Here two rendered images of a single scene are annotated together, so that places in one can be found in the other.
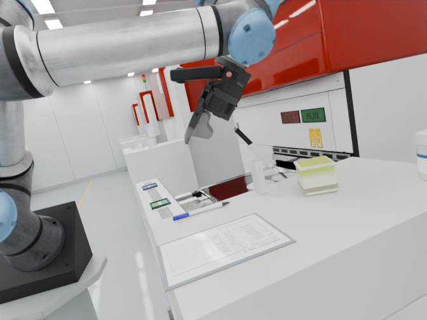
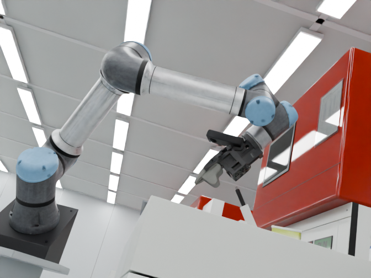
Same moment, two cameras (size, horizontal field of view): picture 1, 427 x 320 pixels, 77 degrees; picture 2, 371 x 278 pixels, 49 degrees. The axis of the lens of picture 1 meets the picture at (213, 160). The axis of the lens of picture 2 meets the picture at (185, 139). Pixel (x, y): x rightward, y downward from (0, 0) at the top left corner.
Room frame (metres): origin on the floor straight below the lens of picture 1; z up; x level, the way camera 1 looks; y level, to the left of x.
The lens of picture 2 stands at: (-0.48, -0.13, 0.76)
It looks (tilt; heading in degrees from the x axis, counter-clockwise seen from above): 24 degrees up; 12
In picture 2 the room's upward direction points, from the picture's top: 15 degrees clockwise
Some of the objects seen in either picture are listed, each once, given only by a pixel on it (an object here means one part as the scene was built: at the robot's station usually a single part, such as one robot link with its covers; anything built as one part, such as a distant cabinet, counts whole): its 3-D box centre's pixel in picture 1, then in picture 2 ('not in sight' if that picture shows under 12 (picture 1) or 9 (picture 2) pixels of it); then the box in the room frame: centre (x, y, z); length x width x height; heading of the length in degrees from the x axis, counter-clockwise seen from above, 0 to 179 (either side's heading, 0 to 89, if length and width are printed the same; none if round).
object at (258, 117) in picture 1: (277, 136); (289, 273); (1.18, -0.30, 1.02); 0.81 x 0.03 x 0.40; 18
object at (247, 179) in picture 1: (260, 185); not in sight; (0.93, -0.15, 0.90); 0.34 x 0.34 x 0.01; 18
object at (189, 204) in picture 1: (187, 204); not in sight; (0.91, 0.12, 0.89); 0.08 x 0.03 x 0.03; 108
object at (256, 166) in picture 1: (262, 165); (246, 229); (0.66, -0.12, 1.03); 0.06 x 0.04 x 0.13; 108
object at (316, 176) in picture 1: (315, 175); (285, 244); (0.59, -0.22, 1.00); 0.07 x 0.07 x 0.07; 82
